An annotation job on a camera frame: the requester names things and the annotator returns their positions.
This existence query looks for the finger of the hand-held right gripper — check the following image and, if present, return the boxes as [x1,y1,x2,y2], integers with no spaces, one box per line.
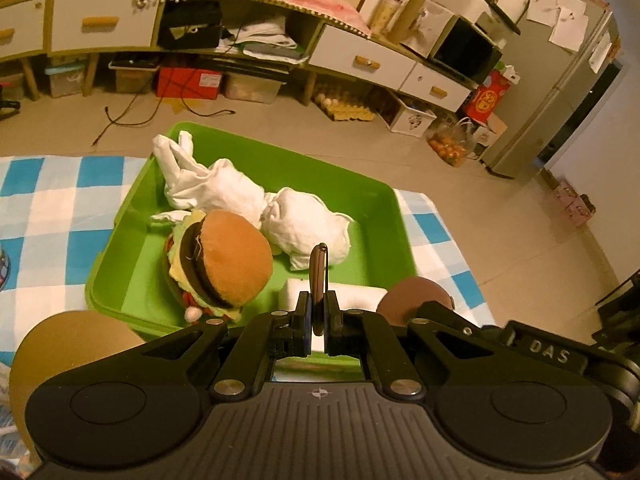
[414,304,507,345]

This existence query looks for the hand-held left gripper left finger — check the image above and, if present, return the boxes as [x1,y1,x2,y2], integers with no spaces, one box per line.
[142,290,315,402]

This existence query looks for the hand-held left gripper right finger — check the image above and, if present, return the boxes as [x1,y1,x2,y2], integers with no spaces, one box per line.
[324,293,502,402]

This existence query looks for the white sponge block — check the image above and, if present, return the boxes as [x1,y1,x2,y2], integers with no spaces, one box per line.
[272,280,389,373]

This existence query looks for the grey plush toy brown disc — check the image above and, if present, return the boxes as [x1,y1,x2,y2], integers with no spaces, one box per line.
[309,243,454,337]

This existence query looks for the burger plush toy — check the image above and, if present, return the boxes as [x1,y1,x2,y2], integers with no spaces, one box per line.
[163,209,275,324]

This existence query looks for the red white santa plush toy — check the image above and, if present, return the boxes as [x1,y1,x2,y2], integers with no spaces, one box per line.
[181,296,204,323]

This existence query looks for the white cloth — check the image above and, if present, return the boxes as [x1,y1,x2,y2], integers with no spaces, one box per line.
[149,130,354,272]

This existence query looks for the green plastic box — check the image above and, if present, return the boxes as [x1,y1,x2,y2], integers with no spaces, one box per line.
[84,120,418,376]

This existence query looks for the pink small boxes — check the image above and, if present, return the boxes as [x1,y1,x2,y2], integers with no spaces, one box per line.
[551,179,597,227]

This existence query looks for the plastic bag of oranges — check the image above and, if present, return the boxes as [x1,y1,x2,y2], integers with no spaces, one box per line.
[426,117,479,169]

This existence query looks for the small cardboard box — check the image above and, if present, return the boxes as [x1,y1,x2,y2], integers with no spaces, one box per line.
[472,112,509,152]

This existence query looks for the white printed storage box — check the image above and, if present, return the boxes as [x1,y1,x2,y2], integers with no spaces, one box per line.
[386,92,437,134]

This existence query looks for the egg tray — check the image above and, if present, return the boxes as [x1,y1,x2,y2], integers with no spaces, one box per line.
[311,87,377,124]

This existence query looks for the red gift box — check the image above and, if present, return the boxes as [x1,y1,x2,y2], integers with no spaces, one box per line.
[461,64,522,124]

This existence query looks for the tan round disc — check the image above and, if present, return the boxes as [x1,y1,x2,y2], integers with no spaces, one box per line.
[8,309,149,442]

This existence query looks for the clear plastic storage box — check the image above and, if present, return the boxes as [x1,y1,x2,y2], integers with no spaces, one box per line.
[44,62,89,99]
[219,72,287,107]
[108,59,161,94]

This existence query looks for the grey refrigerator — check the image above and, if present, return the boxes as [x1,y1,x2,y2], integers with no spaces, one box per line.
[481,0,624,182]

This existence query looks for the black microwave oven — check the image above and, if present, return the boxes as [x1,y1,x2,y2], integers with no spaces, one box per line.
[429,16,504,84]

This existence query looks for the blue white checkered tablecloth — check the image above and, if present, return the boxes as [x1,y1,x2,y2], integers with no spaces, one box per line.
[0,155,497,480]

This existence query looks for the wooden cabinet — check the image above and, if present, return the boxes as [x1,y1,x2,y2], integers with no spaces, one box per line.
[0,0,503,116]

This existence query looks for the pile of papers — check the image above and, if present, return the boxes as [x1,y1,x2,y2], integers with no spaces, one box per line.
[219,19,312,64]

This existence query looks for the black bag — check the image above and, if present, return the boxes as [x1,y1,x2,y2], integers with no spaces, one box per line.
[158,0,224,51]

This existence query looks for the white drawer wooden handle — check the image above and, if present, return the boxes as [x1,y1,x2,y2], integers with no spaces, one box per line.
[399,62,474,114]
[314,24,417,94]
[49,0,162,54]
[0,0,49,59]

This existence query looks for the black floor cable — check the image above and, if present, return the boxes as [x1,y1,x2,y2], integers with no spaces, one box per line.
[91,102,237,148]

